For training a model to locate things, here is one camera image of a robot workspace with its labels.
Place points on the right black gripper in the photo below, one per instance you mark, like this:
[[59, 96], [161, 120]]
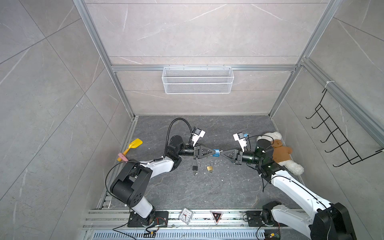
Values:
[[239, 160]]

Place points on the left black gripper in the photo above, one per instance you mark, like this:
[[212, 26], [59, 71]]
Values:
[[198, 151]]

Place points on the blue padlock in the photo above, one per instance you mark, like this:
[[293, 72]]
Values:
[[217, 153]]

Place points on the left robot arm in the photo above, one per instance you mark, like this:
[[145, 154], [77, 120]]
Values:
[[130, 185]]

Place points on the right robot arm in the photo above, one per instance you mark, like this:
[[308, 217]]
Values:
[[322, 219]]

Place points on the white teddy bear brown hoodie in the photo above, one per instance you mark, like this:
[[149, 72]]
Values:
[[282, 154]]

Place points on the red triangle warning sign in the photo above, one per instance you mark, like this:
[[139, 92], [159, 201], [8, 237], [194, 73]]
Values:
[[217, 216]]

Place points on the small white clock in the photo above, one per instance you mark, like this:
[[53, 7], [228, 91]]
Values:
[[186, 215]]

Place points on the yellow toy shovel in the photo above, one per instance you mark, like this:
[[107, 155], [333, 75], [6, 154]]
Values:
[[133, 145]]

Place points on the pink purple toy shovel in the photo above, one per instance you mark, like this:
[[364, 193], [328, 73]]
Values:
[[122, 158]]

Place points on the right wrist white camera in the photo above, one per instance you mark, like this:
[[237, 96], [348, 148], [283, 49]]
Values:
[[242, 139]]

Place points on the wrist white camera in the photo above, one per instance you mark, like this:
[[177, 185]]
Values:
[[196, 135], [242, 139]]

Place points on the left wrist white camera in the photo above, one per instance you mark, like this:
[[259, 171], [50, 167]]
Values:
[[196, 135]]

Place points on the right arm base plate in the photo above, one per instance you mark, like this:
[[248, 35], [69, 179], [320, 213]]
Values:
[[260, 218]]

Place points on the white wire mesh basket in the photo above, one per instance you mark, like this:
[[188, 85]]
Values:
[[197, 80]]

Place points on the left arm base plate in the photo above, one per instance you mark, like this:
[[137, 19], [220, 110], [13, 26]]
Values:
[[136, 221]]

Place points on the black wire hook rack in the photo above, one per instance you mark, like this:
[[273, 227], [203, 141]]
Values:
[[335, 132]]

